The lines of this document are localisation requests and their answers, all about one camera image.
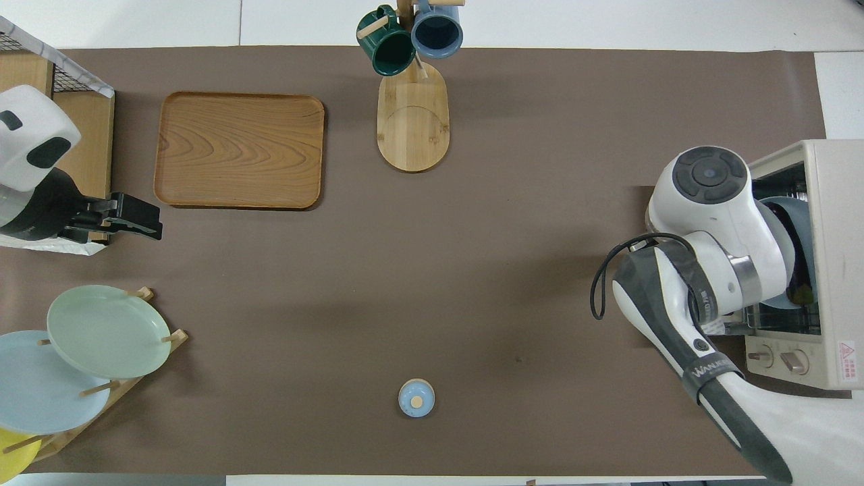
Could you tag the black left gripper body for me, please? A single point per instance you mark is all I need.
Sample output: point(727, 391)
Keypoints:
point(138, 216)

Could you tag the beige toaster oven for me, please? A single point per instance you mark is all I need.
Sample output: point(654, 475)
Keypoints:
point(837, 202)

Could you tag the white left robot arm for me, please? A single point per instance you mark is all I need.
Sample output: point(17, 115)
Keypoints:
point(27, 135)

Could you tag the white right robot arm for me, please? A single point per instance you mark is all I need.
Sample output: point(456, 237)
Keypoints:
point(715, 202)

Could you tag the wooden step shelf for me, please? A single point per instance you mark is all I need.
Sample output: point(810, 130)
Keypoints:
point(91, 135)

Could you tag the pale green plate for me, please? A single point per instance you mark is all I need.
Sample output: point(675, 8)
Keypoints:
point(108, 331)

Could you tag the wooden serving tray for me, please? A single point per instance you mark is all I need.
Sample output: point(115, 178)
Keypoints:
point(236, 148)

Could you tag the light blue racked plate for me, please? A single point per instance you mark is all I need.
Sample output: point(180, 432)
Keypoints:
point(40, 398)

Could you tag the wooden plate rack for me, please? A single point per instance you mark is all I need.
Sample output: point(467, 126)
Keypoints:
point(67, 439)

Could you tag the yellow plate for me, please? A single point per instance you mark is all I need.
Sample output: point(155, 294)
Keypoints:
point(13, 462)

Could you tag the wooden mug tree stand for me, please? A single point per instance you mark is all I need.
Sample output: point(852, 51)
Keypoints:
point(413, 128)

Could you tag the dark green mug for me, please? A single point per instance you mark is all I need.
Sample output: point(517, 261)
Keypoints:
point(395, 54)

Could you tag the small blue lid wooden knob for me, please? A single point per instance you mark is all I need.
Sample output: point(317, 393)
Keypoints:
point(416, 398)

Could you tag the brown table mat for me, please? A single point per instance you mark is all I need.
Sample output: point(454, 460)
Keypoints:
point(472, 236)

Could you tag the blue mug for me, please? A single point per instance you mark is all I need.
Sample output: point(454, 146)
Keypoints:
point(437, 34)

